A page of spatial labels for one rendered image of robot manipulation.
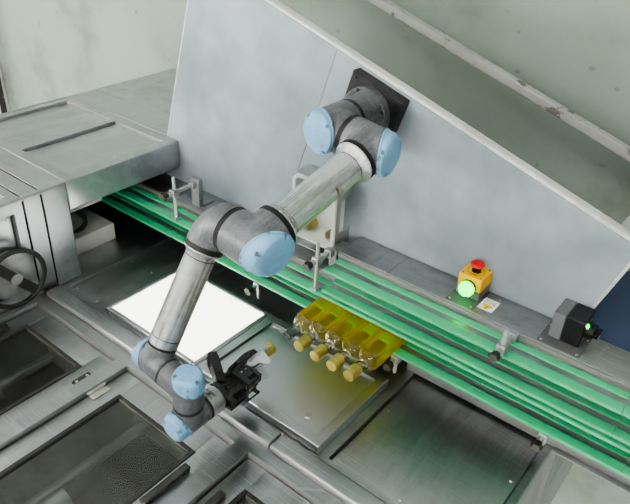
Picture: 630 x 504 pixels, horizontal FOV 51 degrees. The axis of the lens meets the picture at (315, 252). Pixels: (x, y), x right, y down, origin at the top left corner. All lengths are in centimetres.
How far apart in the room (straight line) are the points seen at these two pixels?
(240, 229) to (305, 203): 17
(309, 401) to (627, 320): 91
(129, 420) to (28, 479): 29
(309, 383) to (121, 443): 54
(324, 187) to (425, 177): 43
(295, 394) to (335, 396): 11
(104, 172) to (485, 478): 157
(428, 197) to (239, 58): 78
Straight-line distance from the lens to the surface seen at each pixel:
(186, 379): 157
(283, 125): 216
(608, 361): 181
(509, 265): 187
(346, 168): 159
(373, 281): 193
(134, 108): 292
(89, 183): 238
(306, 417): 186
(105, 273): 252
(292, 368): 200
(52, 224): 236
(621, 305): 207
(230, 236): 146
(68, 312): 234
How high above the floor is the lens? 228
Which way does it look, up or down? 43 degrees down
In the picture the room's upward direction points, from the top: 122 degrees counter-clockwise
